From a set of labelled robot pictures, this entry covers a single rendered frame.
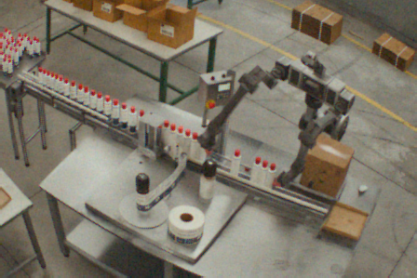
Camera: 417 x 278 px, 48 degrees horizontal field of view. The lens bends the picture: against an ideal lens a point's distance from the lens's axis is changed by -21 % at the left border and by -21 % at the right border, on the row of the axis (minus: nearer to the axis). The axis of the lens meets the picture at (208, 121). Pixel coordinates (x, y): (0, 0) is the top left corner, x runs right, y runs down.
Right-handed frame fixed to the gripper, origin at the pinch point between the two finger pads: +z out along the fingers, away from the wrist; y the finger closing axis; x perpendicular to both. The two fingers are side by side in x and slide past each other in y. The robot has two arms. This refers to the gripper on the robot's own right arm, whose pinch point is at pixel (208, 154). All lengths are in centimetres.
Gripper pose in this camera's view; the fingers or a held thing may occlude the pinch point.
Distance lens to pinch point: 355.0
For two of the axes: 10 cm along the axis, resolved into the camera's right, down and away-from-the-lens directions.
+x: 4.8, -5.0, 7.2
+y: 8.7, 3.4, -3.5
